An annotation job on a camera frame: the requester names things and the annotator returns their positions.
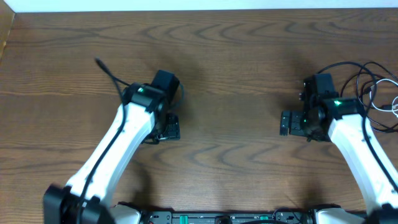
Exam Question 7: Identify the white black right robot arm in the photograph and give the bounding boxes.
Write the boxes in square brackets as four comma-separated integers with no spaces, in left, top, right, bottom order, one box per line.
[280,73,397,223]

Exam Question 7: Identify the white USB cable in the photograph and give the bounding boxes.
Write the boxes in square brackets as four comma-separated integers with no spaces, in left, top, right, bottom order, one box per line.
[369,78,398,119]

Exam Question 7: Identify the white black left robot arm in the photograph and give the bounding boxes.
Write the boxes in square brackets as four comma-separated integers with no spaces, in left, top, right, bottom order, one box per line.
[43,70,180,223]

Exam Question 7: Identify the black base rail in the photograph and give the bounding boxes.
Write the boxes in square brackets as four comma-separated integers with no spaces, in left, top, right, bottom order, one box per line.
[140,208,315,224]

